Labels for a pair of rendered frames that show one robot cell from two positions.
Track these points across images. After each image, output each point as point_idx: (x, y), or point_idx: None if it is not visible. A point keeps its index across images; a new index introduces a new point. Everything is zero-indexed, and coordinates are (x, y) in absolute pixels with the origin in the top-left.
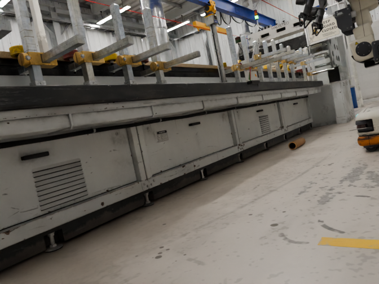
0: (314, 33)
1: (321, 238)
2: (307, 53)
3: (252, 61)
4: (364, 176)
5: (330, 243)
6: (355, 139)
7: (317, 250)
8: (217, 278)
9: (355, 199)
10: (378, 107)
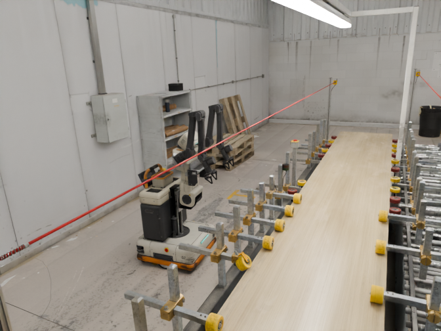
0: (215, 179)
1: (254, 198)
2: (200, 225)
3: (275, 188)
4: (231, 219)
5: (253, 196)
6: (193, 289)
7: (256, 196)
8: None
9: (242, 207)
10: (191, 234)
